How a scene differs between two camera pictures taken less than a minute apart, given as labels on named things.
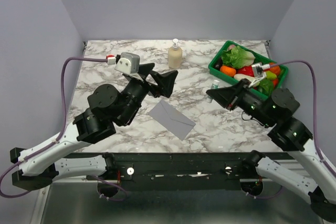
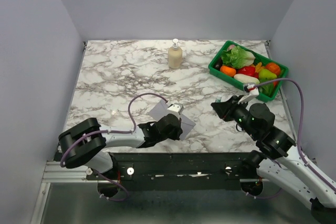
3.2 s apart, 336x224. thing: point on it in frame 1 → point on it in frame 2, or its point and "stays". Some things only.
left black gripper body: x=134 y=93 → x=174 y=135
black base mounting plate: x=183 y=171 stays
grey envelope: x=174 y=120 stays
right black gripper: x=226 y=96 → x=224 y=109
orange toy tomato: x=275 y=69 stays
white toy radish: x=240 y=76 stays
